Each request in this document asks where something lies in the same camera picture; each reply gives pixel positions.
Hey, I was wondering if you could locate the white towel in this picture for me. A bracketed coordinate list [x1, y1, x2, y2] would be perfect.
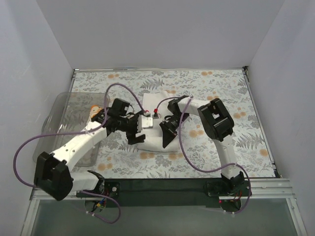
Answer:
[138, 91, 180, 152]

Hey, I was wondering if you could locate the orange patterned towel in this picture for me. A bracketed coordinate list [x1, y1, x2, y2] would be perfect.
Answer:
[88, 105, 102, 122]

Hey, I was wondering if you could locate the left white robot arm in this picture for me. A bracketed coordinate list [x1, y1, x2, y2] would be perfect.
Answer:
[34, 98, 150, 201]

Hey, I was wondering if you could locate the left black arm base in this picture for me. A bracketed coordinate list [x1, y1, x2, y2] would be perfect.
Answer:
[76, 181, 120, 214]

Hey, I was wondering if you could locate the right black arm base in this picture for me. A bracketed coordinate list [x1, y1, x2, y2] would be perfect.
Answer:
[204, 178, 252, 214]

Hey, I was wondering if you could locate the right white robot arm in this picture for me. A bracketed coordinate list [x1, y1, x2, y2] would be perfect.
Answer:
[159, 95, 246, 196]

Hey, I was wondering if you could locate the floral patterned table mat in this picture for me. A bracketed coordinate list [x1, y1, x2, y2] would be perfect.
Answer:
[72, 70, 275, 178]

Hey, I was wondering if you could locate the clear plastic bin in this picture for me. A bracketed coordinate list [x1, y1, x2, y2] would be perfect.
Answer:
[32, 92, 110, 162]

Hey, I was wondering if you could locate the metal table edge strip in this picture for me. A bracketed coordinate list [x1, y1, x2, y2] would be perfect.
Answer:
[242, 66, 254, 104]

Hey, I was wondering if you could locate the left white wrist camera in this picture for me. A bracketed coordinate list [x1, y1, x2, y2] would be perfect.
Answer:
[138, 115, 154, 130]

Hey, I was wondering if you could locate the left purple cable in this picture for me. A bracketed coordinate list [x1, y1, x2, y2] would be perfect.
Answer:
[13, 83, 151, 224]

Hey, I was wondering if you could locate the aluminium frame rail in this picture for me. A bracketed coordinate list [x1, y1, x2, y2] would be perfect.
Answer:
[31, 178, 296, 200]

